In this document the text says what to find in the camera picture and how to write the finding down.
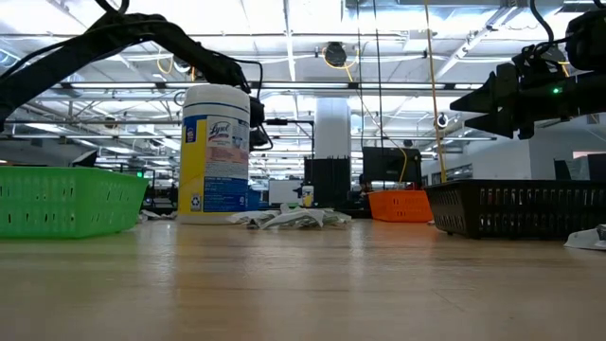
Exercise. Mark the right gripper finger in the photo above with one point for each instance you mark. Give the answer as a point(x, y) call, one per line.
point(504, 125)
point(502, 92)

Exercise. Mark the long white gauze packet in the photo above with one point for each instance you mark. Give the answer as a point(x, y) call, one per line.
point(293, 221)
point(246, 216)
point(286, 208)
point(337, 219)

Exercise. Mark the white blue prep pad packet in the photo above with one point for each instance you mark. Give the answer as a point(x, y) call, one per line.
point(168, 216)
point(149, 215)

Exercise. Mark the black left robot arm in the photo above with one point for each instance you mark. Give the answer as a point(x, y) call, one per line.
point(47, 66)

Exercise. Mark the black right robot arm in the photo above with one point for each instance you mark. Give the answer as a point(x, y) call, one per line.
point(587, 42)

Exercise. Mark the Lysol wipes canister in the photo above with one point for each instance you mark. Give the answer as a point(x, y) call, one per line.
point(213, 156)

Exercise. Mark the white screen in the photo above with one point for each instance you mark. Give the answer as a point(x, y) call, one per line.
point(284, 192)

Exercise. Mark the white pillar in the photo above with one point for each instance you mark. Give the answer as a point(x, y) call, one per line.
point(332, 128)

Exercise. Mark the small yellow-label canister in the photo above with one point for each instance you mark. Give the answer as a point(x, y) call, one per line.
point(308, 196)

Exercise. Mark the black cabinet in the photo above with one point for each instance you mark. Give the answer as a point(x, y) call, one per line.
point(326, 182)

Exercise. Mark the dark monitor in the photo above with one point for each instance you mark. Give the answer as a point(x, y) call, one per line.
point(597, 166)

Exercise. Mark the black plastic basket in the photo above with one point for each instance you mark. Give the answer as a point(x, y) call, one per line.
point(521, 208)

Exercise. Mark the person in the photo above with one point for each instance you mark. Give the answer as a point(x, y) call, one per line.
point(364, 182)

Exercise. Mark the black monitor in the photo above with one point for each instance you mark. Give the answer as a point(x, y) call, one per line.
point(379, 163)

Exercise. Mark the orange plastic basket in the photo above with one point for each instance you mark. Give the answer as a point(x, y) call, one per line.
point(400, 206)

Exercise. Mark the green plastic basket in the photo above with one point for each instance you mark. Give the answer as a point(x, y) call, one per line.
point(71, 203)

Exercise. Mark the black stand frame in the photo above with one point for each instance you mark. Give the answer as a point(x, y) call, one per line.
point(277, 121)

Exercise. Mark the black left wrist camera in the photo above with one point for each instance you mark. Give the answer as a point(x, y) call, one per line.
point(257, 113)

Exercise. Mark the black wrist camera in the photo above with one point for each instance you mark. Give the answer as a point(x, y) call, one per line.
point(535, 64)
point(257, 113)

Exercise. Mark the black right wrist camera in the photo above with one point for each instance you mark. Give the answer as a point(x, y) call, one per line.
point(535, 64)

